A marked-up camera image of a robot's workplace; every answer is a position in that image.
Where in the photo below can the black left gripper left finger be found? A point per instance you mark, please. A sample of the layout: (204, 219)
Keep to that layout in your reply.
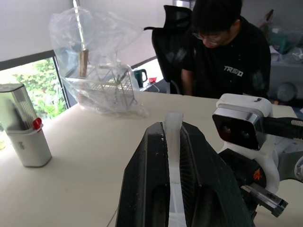
(144, 179)

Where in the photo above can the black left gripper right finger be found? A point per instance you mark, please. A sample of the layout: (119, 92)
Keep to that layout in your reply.
(208, 179)

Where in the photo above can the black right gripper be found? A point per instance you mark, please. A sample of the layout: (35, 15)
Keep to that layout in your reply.
(241, 168)

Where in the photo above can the translucent white plastic syringe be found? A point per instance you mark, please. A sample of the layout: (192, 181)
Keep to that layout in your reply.
(174, 144)

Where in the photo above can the grey round container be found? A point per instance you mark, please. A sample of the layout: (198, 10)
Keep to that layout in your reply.
(287, 91)

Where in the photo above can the small red object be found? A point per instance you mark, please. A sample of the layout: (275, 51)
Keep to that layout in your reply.
(152, 79)

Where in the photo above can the dark green kettle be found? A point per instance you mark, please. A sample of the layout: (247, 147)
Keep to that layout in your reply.
(139, 76)

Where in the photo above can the person in black t-shirt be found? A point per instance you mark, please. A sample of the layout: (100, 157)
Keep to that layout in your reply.
(227, 63)

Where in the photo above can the white dispenser box clear lid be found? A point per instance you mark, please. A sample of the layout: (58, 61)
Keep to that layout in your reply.
(28, 144)

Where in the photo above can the black mesh office chair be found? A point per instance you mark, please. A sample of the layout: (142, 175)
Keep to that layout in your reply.
(170, 47)

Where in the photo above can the clear plastic bag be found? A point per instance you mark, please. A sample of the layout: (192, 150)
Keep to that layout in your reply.
(71, 30)

